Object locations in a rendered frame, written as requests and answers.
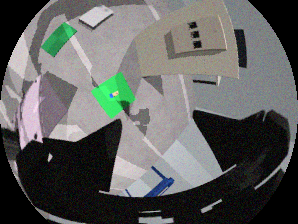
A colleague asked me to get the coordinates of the green square marking on table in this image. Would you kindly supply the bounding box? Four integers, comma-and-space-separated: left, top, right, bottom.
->
92, 72, 136, 120

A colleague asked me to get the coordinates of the grey panel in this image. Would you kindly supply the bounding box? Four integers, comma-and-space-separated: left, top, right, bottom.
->
134, 0, 239, 79

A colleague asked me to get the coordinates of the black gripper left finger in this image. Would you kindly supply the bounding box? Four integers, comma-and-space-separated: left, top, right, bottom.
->
43, 119, 122, 193

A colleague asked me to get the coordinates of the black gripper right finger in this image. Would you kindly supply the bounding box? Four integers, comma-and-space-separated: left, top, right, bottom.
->
193, 109, 265, 172

